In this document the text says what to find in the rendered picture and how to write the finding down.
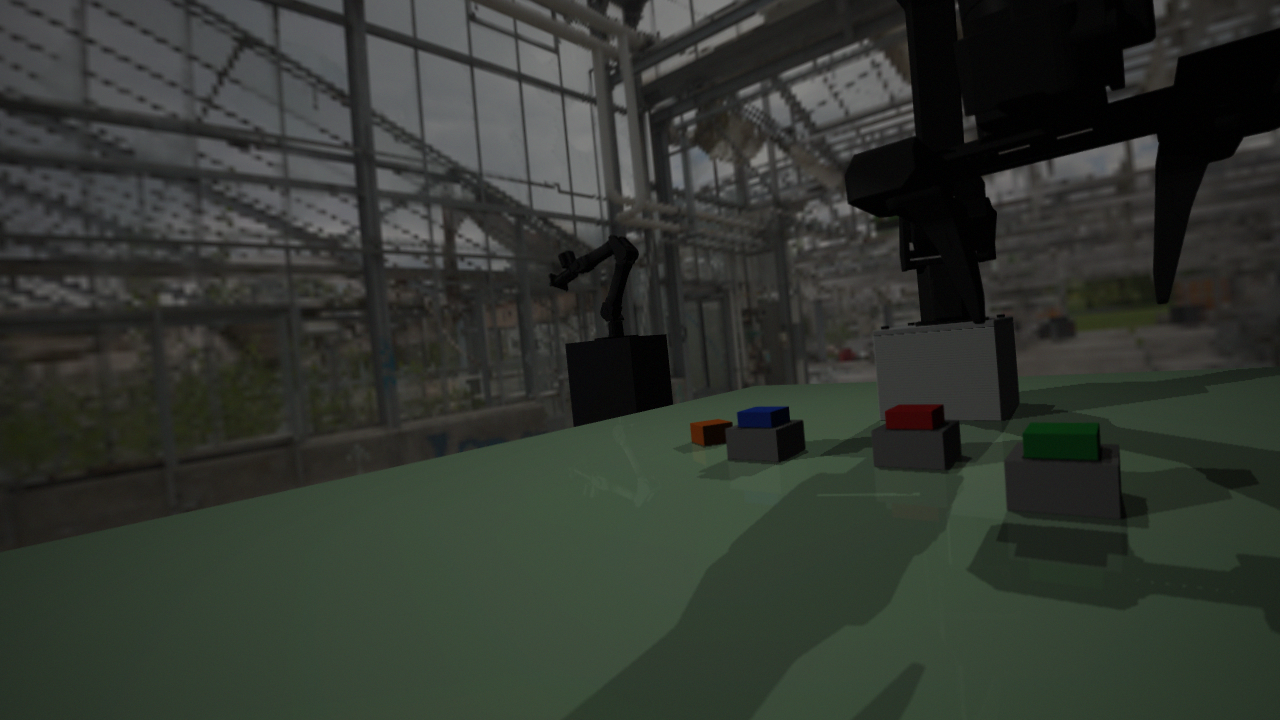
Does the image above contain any orange block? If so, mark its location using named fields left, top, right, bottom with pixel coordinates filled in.
left=690, top=419, right=733, bottom=446

